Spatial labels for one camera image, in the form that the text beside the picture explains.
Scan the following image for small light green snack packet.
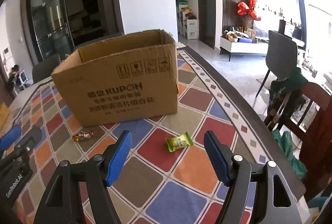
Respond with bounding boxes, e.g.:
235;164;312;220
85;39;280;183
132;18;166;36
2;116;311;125
165;132;193;152

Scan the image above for yellow woven tissue box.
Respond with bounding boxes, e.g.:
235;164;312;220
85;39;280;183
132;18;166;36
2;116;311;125
0;103;10;131

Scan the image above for gold red wrapped candy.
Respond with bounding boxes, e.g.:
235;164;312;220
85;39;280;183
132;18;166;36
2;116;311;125
72;130;95;142

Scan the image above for colourful diamond pattern tablecloth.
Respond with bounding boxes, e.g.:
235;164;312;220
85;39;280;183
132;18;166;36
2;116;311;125
11;48;306;223

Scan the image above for dark grey dining chair left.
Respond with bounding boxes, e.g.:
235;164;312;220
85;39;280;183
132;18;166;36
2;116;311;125
32;54;61;84

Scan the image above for brown cardboard box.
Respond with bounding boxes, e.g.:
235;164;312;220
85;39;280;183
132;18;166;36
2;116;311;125
52;29;178;127

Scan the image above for red wooden chair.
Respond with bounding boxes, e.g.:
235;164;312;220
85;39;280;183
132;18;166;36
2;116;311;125
264;82;331;200

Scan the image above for white tv cabinet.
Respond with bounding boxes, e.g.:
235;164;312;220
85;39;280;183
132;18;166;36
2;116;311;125
220;37;269;61

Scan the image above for dark grey chair by window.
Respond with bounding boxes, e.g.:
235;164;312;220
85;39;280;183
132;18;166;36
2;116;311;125
256;30;298;97

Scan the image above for white shelf with toys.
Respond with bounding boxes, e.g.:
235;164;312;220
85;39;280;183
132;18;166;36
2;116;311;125
176;1;198;40

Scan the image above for black glass sliding door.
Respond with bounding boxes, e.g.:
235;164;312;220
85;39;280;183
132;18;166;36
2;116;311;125
21;0;124;65

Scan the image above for red bow decoration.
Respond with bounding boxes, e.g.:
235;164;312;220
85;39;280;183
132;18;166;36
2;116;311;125
237;0;261;21

